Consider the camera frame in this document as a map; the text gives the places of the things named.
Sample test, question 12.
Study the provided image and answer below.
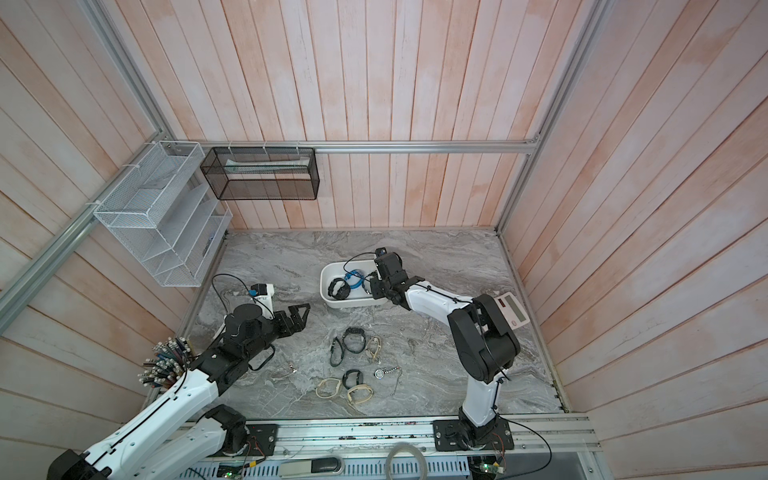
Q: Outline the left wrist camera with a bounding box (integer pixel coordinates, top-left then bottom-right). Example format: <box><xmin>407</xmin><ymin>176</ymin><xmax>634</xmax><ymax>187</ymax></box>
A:
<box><xmin>249</xmin><ymin>283</ymin><xmax>275</xmax><ymax>317</ymax></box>

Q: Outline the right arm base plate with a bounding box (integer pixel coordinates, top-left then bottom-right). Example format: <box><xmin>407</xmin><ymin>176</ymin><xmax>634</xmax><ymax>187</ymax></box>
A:
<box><xmin>432</xmin><ymin>417</ymin><xmax>514</xmax><ymax>452</ymax></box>

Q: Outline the yellow cream band watch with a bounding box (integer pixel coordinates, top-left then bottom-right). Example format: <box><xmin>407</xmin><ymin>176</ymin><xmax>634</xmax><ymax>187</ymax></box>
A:
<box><xmin>346</xmin><ymin>384</ymin><xmax>374</xmax><ymax>407</ymax></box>

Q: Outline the black mesh wall basket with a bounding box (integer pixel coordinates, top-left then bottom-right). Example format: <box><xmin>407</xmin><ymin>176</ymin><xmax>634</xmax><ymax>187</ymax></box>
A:
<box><xmin>201</xmin><ymin>146</ymin><xmax>320</xmax><ymax>201</ymax></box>

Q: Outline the white wire mesh shelf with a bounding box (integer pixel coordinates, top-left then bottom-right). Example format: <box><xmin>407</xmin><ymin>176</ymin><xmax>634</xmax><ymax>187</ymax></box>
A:
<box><xmin>95</xmin><ymin>141</ymin><xmax>232</xmax><ymax>288</ymax></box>

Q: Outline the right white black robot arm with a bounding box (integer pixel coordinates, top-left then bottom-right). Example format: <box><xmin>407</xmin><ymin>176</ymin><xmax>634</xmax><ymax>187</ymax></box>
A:
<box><xmin>370</xmin><ymin>248</ymin><xmax>521</xmax><ymax>451</ymax></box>

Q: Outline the horizontal aluminium rail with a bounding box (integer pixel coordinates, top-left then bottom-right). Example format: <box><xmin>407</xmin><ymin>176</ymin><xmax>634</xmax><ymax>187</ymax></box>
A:
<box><xmin>192</xmin><ymin>140</ymin><xmax>538</xmax><ymax>154</ymax></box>

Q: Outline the red cup of pens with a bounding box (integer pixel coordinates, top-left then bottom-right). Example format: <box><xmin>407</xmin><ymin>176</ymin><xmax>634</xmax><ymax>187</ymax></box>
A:
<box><xmin>138</xmin><ymin>337</ymin><xmax>195</xmax><ymax>389</ymax></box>

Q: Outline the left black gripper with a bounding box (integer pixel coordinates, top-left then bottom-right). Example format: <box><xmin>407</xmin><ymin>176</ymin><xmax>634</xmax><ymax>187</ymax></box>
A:
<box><xmin>244</xmin><ymin>304</ymin><xmax>311</xmax><ymax>360</ymax></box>

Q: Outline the small black band watch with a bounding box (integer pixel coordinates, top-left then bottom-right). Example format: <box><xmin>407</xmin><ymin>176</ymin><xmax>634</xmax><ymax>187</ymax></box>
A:
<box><xmin>342</xmin><ymin>369</ymin><xmax>364</xmax><ymax>390</ymax></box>

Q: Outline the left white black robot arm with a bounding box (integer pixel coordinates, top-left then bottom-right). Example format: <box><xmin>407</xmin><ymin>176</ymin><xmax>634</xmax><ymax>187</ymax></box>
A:
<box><xmin>47</xmin><ymin>303</ymin><xmax>311</xmax><ymax>479</ymax></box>

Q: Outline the grey black handheld device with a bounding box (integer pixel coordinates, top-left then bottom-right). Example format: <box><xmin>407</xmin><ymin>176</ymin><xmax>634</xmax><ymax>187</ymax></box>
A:
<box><xmin>278</xmin><ymin>456</ymin><xmax>345</xmax><ymax>479</ymax></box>

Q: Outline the grey coiled hose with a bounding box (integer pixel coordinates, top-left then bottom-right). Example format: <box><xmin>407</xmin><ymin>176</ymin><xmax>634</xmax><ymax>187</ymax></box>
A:
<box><xmin>384</xmin><ymin>442</ymin><xmax>428</xmax><ymax>480</ymax></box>

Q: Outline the pink white calculator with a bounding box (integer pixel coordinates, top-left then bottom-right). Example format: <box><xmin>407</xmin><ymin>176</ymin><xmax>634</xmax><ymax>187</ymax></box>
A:
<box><xmin>494</xmin><ymin>292</ymin><xmax>530</xmax><ymax>330</ymax></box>

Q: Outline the front aluminium mounting rail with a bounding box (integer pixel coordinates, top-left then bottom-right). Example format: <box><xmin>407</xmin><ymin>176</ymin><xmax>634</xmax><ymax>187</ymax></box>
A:
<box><xmin>128</xmin><ymin>416</ymin><xmax>601</xmax><ymax>466</ymax></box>

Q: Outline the left aluminium frame rail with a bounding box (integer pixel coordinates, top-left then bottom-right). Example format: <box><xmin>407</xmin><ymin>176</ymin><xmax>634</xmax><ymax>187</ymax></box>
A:
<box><xmin>1</xmin><ymin>131</ymin><xmax>169</xmax><ymax>333</ymax></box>

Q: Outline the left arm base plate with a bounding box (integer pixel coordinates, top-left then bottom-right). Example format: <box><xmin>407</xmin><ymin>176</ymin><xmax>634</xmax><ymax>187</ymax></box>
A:
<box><xmin>216</xmin><ymin>424</ymin><xmax>279</xmax><ymax>457</ymax></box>

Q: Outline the white plastic storage box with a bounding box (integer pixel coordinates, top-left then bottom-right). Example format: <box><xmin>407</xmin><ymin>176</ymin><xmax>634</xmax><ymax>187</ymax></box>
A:
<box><xmin>319</xmin><ymin>259</ymin><xmax>387</xmax><ymax>309</ymax></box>

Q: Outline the blue band watch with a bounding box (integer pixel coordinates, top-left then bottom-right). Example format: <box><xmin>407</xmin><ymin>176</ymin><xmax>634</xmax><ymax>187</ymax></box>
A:
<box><xmin>344</xmin><ymin>269</ymin><xmax>366</xmax><ymax>290</ymax></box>

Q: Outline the black sport watch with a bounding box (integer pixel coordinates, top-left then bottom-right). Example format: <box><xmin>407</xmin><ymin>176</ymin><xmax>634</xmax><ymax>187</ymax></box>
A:
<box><xmin>327</xmin><ymin>277</ymin><xmax>352</xmax><ymax>301</ymax></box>

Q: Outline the right aluminium frame post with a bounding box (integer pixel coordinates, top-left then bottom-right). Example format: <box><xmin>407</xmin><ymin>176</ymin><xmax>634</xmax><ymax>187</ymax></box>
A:
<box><xmin>492</xmin><ymin>1</ymin><xmax>614</xmax><ymax>234</ymax></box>

